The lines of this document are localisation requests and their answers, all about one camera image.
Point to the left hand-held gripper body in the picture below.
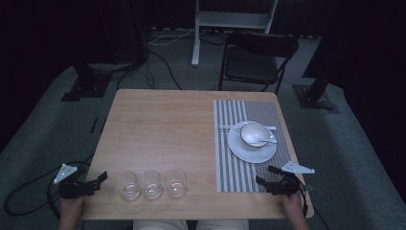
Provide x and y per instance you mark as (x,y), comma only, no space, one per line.
(72,188)

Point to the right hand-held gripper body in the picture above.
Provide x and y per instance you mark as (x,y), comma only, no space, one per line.
(287,185)

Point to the person's left hand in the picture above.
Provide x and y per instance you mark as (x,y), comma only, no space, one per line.
(72,208)

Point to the person's right hand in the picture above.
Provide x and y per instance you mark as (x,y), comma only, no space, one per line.
(291,206)

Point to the white round plate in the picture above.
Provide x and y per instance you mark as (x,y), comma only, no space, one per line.
(252,156)

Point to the clear drinking glass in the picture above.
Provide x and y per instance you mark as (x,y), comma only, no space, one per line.
(175,184)
(152,186)
(127,187)

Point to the grey striped placemat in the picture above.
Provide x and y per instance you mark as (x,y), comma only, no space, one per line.
(234,177)

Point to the white ceramic spoon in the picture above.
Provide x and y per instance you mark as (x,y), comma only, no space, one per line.
(269,140)

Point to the white bowl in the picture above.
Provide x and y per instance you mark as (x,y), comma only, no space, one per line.
(252,132)

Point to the person's right leg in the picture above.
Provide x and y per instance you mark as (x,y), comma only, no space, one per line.
(221,225)

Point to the person's leg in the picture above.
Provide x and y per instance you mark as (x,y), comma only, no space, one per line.
(161,225)
(221,225)

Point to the white chopstick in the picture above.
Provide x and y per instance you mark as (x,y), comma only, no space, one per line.
(227,126)

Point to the person's left leg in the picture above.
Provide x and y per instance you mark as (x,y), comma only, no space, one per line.
(161,225)

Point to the black folding chair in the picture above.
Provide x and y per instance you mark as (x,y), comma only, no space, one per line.
(252,65)

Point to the black stand with base plate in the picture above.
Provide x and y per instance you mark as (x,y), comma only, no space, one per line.
(86,86)
(316,96)

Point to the white metal stand frame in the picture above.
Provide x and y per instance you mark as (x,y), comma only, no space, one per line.
(233,19)

